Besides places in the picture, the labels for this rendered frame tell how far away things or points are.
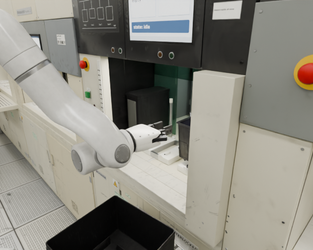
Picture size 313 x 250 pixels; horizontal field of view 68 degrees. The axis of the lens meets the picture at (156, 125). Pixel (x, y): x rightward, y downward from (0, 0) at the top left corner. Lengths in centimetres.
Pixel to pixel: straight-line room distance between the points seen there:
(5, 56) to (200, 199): 63
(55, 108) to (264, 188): 55
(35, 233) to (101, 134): 179
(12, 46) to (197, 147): 51
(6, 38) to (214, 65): 48
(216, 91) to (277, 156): 21
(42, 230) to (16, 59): 183
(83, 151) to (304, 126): 50
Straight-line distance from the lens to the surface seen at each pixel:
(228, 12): 64
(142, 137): 69
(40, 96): 59
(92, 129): 55
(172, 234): 78
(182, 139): 108
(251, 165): 67
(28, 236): 227
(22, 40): 60
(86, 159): 61
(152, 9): 81
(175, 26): 74
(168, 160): 119
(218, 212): 74
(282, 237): 74
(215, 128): 62
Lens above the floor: 150
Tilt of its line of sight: 22 degrees down
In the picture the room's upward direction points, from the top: straight up
